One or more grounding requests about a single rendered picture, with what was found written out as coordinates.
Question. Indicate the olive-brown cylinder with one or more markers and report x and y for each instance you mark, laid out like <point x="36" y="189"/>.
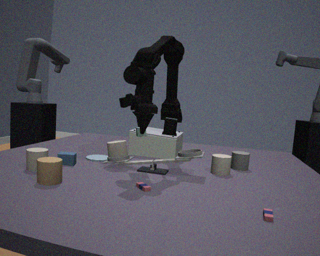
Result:
<point x="49" y="171"/>

